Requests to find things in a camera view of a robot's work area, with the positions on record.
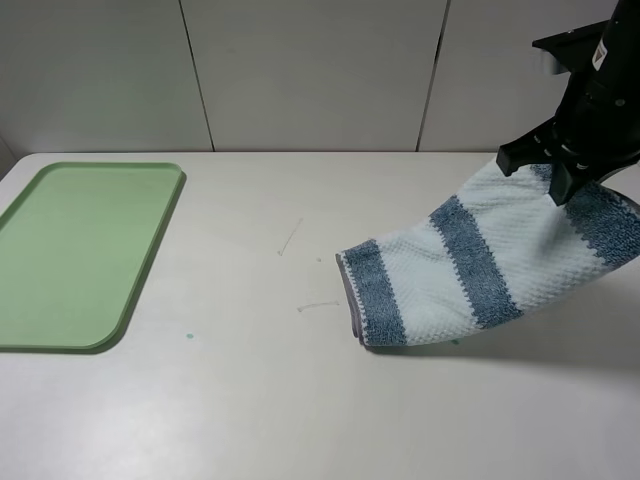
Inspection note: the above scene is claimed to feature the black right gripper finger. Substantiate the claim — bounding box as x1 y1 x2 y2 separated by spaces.
496 122 554 176
549 160 592 206

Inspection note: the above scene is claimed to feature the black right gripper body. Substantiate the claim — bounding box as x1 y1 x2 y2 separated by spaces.
552 65 639 183

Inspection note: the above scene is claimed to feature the blue white striped towel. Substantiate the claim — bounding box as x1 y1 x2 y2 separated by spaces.
336 163 639 348

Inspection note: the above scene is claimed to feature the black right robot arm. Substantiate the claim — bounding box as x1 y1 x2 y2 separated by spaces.
496 0 639 205

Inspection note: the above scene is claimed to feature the green plastic tray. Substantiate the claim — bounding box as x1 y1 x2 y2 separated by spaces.
1 162 186 352

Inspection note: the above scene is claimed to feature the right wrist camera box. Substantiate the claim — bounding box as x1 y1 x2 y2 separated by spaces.
532 21 607 75

